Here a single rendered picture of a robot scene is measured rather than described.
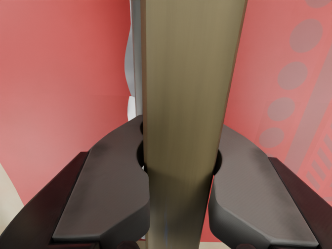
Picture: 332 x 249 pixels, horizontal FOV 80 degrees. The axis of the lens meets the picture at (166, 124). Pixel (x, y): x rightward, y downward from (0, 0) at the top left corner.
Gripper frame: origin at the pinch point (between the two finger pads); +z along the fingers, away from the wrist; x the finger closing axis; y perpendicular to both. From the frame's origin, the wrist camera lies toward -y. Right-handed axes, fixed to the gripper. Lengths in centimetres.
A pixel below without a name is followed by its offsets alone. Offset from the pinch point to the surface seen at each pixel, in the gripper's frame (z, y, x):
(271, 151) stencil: 4.8, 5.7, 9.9
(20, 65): 5.0, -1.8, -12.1
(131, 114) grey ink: 4.8, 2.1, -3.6
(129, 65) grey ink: 4.8, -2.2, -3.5
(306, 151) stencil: 4.8, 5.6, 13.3
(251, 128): 4.8, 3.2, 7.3
